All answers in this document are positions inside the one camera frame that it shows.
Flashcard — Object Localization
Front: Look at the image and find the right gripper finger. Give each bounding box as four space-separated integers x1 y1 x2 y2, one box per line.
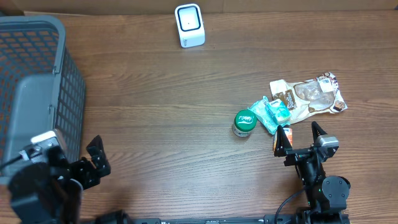
312 121 327 142
274 126 292 157

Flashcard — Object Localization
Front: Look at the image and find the white barcode scanner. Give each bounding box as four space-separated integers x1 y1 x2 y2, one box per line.
174 3 206 49

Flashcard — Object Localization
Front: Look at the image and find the beige snack pouch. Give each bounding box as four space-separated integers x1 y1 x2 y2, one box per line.
270 72 348 124

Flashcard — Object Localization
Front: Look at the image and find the grey plastic basket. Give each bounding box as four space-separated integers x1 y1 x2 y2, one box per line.
0 15 86 186

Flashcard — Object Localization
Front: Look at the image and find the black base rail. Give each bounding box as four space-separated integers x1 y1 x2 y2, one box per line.
130 214 351 224

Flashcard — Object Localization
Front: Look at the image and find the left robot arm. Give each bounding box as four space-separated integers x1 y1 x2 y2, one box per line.
7 132 111 223

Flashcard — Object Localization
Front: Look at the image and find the orange Kleenex tissue pack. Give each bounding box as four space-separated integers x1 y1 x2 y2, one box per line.
273 128 293 151

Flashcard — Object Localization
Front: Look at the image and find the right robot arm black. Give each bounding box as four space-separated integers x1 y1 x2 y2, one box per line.
274 121 351 224

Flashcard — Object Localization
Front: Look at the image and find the teal wipes packet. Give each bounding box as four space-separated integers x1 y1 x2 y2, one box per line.
248 96 279 135

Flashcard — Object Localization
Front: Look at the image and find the green lid jar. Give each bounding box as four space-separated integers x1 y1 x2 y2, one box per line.
232 110 257 138

